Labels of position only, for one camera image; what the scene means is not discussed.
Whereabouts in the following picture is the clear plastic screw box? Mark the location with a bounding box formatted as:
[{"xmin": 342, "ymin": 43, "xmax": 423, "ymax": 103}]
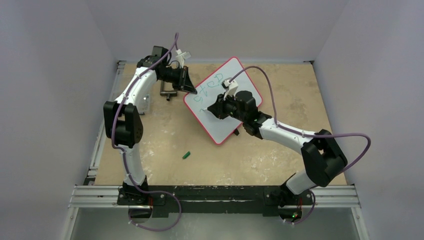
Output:
[{"xmin": 138, "ymin": 94, "xmax": 151, "ymax": 115}]

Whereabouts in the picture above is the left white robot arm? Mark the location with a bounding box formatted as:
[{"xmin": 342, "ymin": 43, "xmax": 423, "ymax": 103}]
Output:
[{"xmin": 103, "ymin": 46, "xmax": 197, "ymax": 205}]

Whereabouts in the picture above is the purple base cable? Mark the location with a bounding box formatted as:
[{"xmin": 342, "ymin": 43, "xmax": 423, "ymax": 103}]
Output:
[
  {"xmin": 128, "ymin": 192, "xmax": 184, "ymax": 233},
  {"xmin": 282, "ymin": 190, "xmax": 316, "ymax": 226}
]

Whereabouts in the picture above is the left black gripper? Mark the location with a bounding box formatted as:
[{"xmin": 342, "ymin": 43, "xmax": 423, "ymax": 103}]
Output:
[{"xmin": 159, "ymin": 65, "xmax": 197, "ymax": 95}]

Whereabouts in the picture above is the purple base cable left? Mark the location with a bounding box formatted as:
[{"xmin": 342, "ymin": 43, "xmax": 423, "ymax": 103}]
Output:
[{"xmin": 128, "ymin": 192, "xmax": 184, "ymax": 233}]

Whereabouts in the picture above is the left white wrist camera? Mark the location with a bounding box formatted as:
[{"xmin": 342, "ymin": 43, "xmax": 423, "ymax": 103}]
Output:
[{"xmin": 175, "ymin": 49, "xmax": 191, "ymax": 69}]

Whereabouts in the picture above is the dark metal bracket tool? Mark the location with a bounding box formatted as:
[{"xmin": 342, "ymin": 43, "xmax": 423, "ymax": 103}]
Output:
[{"xmin": 159, "ymin": 81, "xmax": 178, "ymax": 102}]

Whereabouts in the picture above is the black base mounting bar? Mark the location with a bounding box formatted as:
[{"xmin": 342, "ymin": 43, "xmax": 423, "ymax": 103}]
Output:
[{"xmin": 117, "ymin": 185, "xmax": 314, "ymax": 218}]

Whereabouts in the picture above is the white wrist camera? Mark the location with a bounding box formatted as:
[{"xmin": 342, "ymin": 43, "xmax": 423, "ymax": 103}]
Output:
[
  {"xmin": 175, "ymin": 49, "xmax": 191, "ymax": 69},
  {"xmin": 221, "ymin": 77, "xmax": 239, "ymax": 101}
]

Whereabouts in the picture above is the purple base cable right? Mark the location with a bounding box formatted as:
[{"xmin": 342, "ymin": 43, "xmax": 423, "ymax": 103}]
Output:
[{"xmin": 282, "ymin": 190, "xmax": 316, "ymax": 226}]

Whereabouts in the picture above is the pink framed whiteboard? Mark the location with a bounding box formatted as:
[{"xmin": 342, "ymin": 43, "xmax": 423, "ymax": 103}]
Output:
[{"xmin": 183, "ymin": 56, "xmax": 244, "ymax": 145}]

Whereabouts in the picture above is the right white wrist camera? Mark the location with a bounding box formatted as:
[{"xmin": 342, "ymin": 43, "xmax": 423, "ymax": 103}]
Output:
[{"xmin": 221, "ymin": 77, "xmax": 239, "ymax": 101}]

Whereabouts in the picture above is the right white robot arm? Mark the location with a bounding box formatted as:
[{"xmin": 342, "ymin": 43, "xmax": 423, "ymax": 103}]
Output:
[{"xmin": 207, "ymin": 90, "xmax": 348, "ymax": 204}]

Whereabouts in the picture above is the green marker cap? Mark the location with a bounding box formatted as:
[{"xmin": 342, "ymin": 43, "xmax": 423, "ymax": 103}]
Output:
[{"xmin": 182, "ymin": 151, "xmax": 191, "ymax": 160}]

